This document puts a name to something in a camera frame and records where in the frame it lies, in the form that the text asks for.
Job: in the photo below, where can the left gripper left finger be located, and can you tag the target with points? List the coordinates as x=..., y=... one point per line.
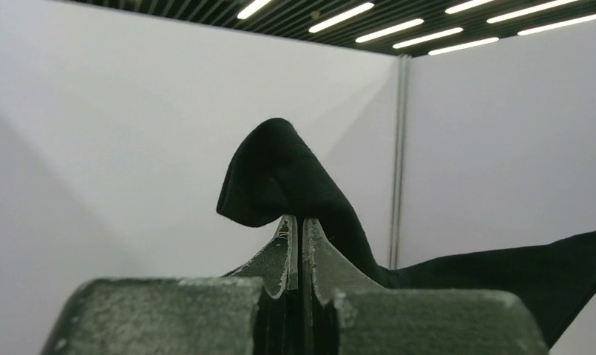
x=246, y=311

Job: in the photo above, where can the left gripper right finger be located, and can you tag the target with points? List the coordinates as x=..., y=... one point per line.
x=345, y=312

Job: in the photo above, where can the black t shirt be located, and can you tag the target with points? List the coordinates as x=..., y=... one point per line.
x=273, y=173

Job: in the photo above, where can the right aluminium corner post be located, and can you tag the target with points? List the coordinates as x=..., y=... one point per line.
x=403, y=69

